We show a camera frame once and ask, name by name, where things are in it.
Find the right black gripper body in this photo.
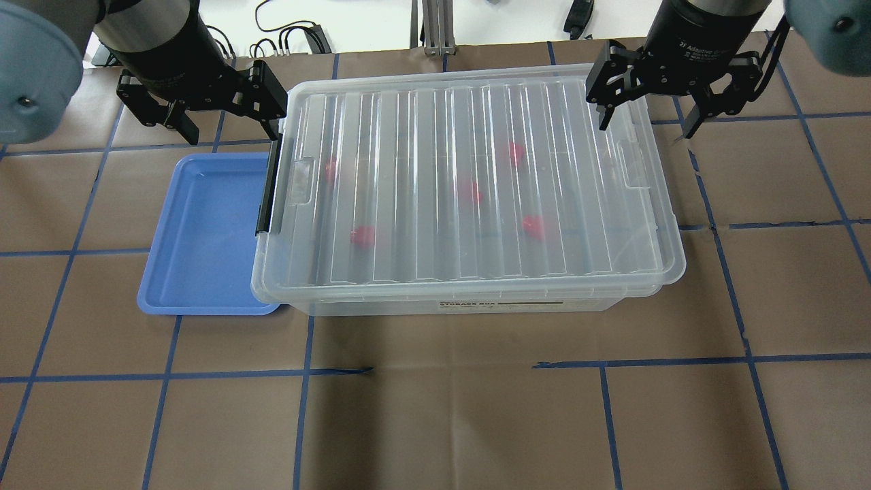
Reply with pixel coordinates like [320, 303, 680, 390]
[623, 7, 742, 100]

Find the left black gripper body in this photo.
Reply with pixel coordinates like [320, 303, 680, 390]
[117, 14, 253, 114]

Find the clear plastic box lid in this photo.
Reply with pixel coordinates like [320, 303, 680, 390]
[251, 64, 687, 304]

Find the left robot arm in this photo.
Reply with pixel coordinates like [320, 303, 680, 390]
[1, 1, 287, 145]

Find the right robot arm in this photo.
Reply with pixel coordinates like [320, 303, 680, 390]
[585, 1, 870, 139]

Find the red block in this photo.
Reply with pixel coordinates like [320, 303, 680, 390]
[350, 225, 378, 248]
[521, 214, 547, 242]
[508, 142, 527, 169]

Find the blue plastic tray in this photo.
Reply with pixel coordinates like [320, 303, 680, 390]
[137, 152, 276, 316]

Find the clear plastic storage box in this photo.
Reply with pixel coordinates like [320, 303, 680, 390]
[289, 285, 662, 317]

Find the black box latch handle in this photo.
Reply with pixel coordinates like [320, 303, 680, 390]
[255, 133, 283, 235]

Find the aluminium frame post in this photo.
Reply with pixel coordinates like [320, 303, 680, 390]
[410, 0, 457, 56]

